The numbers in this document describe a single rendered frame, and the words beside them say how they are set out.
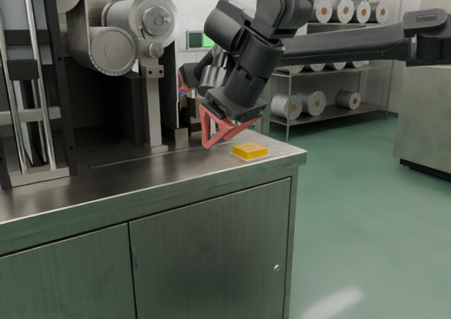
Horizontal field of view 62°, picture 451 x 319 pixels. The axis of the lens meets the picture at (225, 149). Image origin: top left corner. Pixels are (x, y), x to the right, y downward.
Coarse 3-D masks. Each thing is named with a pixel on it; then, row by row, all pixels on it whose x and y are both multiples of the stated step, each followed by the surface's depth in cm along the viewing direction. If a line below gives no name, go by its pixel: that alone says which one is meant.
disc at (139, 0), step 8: (136, 0) 99; (144, 0) 100; (168, 0) 104; (136, 8) 100; (176, 8) 105; (176, 16) 106; (176, 24) 107; (136, 32) 101; (176, 32) 107; (168, 40) 107
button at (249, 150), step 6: (240, 144) 105; (246, 144) 105; (252, 144) 105; (258, 144) 105; (234, 150) 104; (240, 150) 101; (246, 150) 100; (252, 150) 100; (258, 150) 101; (264, 150) 102; (246, 156) 99; (252, 156) 100; (258, 156) 101
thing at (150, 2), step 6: (150, 0) 101; (156, 0) 102; (144, 6) 100; (150, 6) 101; (162, 6) 103; (168, 6) 104; (138, 12) 100; (168, 12) 104; (138, 18) 100; (138, 24) 101; (138, 30) 101; (144, 30) 102; (168, 30) 106; (144, 36) 102; (150, 36) 103; (156, 36) 104; (162, 36) 105; (168, 36) 106
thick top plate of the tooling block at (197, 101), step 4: (192, 88) 132; (184, 92) 124; (188, 92) 124; (188, 96) 117; (188, 100) 117; (192, 100) 114; (196, 100) 113; (200, 100) 114; (188, 104) 117; (192, 104) 115; (196, 104) 113; (188, 108) 118; (192, 108) 115; (196, 108) 114; (184, 112) 120; (188, 112) 118; (192, 112) 116; (196, 112) 114; (192, 116) 116; (196, 116) 114
